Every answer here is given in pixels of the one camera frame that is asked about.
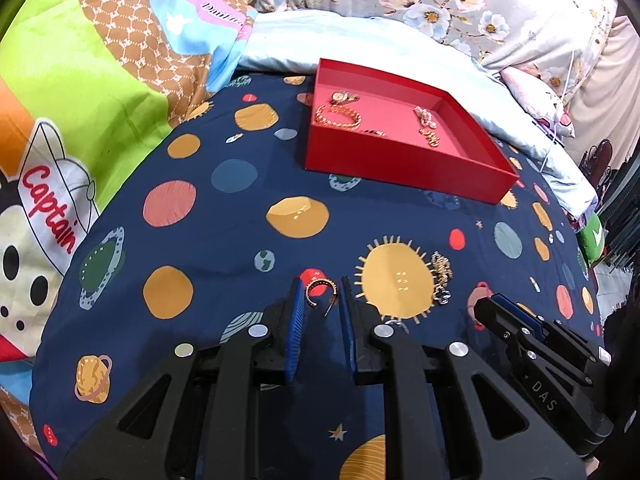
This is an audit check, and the red cardboard box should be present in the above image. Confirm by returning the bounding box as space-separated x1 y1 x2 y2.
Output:
303 58 520 205

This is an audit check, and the navy planet print bedsheet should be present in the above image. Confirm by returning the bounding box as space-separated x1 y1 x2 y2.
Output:
30 72 621 480

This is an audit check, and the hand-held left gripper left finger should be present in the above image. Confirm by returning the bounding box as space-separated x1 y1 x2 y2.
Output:
57 276 307 480

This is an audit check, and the colourful cartoon monkey blanket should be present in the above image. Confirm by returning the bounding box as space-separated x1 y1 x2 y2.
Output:
0 0 261 480

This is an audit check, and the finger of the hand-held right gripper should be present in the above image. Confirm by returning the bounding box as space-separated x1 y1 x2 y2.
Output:
474 297 538 361
492 294 608 386

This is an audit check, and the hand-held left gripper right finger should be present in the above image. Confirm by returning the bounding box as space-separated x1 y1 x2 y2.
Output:
339 276 586 480

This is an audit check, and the beige curtain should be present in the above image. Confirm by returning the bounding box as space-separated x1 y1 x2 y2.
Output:
565 15 640 161

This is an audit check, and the black metal chair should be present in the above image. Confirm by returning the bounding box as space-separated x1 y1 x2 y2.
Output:
580 139 615 181

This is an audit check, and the white cable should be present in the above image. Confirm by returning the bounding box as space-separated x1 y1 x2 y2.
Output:
540 50 576 171

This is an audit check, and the gold hoop earring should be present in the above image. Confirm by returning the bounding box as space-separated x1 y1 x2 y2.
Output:
305 280 341 317

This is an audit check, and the gold braided bracelet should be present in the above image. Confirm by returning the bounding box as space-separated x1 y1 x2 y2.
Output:
315 104 362 131

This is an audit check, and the gold chain necklace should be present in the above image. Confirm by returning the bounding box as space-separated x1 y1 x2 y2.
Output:
430 251 453 307

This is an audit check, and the white cartoon pillow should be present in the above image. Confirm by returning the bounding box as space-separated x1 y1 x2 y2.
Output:
500 66 576 138

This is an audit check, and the green cushion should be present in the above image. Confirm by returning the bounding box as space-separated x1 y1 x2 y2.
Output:
575 212 606 266

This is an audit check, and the light blue quilt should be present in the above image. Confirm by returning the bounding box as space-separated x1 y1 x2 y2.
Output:
235 10 598 221

